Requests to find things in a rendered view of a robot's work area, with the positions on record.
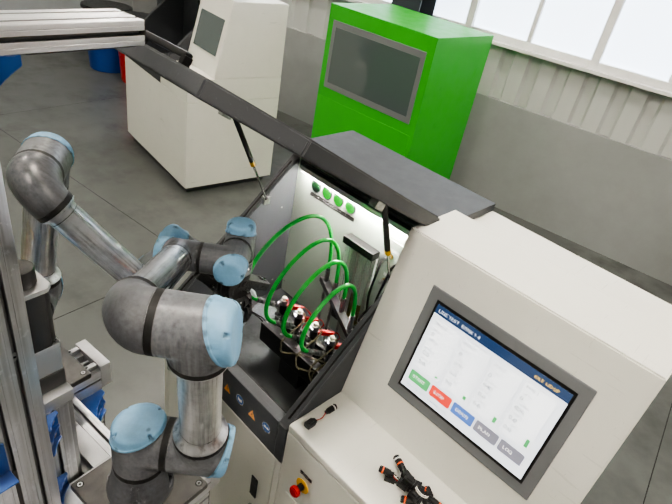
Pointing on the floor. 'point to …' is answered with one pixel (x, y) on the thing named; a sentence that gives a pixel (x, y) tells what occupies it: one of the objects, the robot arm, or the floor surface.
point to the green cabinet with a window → (400, 80)
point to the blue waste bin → (105, 62)
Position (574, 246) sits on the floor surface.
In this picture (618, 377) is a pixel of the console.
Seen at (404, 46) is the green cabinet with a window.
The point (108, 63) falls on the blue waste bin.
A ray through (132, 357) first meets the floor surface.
